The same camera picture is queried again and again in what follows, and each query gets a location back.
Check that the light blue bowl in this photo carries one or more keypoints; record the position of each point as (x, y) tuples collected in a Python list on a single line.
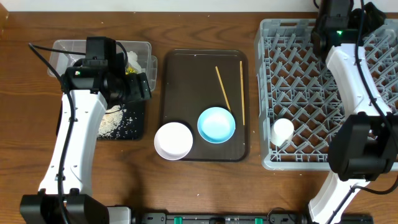
[(216, 125)]

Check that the clear plastic bin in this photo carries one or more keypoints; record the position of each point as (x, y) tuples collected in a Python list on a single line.
[(146, 60)]

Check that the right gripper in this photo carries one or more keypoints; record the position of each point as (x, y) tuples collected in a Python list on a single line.
[(375, 17)]

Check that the pink white bowl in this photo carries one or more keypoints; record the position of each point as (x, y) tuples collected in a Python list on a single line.
[(173, 141)]

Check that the rice food scraps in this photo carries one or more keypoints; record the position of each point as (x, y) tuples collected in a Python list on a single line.
[(116, 124)]

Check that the grey dishwasher rack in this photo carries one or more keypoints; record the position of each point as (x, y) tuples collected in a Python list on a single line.
[(294, 84)]

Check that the black plastic tray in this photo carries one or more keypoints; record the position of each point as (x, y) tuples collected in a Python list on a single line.
[(137, 111)]

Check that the white napkin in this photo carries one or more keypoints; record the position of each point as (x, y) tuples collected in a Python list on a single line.
[(133, 62)]

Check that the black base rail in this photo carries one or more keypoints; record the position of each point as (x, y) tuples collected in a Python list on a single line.
[(275, 216)]

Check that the brown serving tray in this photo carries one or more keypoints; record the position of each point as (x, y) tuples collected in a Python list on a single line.
[(190, 86)]

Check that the left wooden chopstick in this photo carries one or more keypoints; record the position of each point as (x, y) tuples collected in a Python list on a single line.
[(222, 88)]

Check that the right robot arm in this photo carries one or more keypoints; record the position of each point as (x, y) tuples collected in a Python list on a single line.
[(366, 144)]

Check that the right wooden chopstick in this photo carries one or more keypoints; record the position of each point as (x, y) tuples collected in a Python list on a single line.
[(242, 91)]

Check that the wooden chopstick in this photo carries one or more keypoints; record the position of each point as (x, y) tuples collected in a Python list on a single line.
[(242, 91), (222, 88)]

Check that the yellow snack wrapper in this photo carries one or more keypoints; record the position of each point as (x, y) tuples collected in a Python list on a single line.
[(130, 70)]

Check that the white paper cup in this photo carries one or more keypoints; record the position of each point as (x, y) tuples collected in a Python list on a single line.
[(282, 131)]

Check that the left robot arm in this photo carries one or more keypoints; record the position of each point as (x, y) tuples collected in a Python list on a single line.
[(92, 85)]

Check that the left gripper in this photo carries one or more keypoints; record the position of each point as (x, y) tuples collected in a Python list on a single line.
[(137, 92)]

